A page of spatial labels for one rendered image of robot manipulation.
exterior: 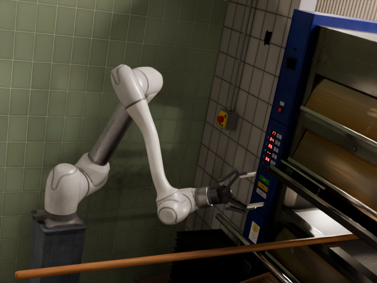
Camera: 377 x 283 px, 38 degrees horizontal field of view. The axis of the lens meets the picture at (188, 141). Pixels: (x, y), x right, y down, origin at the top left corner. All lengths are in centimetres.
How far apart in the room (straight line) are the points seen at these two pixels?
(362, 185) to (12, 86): 180
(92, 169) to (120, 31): 82
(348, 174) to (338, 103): 32
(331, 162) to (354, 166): 13
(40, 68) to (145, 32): 61
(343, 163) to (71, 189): 124
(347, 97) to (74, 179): 129
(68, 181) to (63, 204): 11
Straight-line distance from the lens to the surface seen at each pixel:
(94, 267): 202
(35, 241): 279
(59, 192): 259
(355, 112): 241
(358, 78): 241
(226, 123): 309
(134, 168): 335
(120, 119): 256
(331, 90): 255
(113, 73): 237
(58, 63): 300
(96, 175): 271
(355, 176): 241
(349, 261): 250
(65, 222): 266
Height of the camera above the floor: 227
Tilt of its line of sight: 18 degrees down
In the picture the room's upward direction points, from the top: 10 degrees clockwise
